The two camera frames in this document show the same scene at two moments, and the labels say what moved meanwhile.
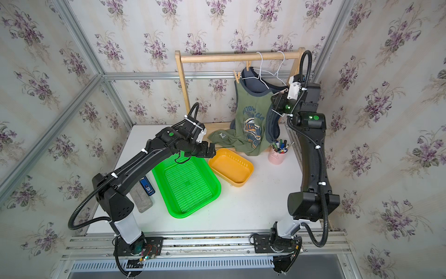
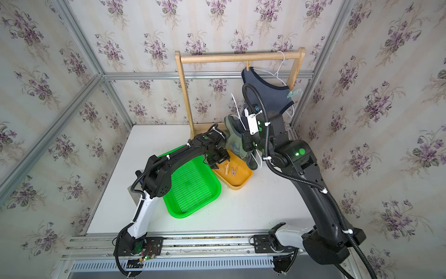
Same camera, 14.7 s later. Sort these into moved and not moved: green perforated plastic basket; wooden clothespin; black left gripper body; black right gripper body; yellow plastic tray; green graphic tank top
Moved: black right gripper body; wooden clothespin; green graphic tank top; black left gripper body
Not moved: yellow plastic tray; green perforated plastic basket
